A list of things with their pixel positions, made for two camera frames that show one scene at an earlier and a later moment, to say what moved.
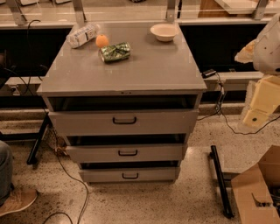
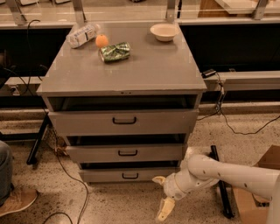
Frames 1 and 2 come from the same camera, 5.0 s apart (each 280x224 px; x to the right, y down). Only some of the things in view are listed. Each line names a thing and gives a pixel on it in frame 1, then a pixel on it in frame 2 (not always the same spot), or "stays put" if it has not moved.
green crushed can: x=115 y=52 stays put
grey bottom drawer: x=128 y=175 stays put
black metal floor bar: x=227 y=203 stays put
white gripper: x=268 y=53 to x=171 y=187
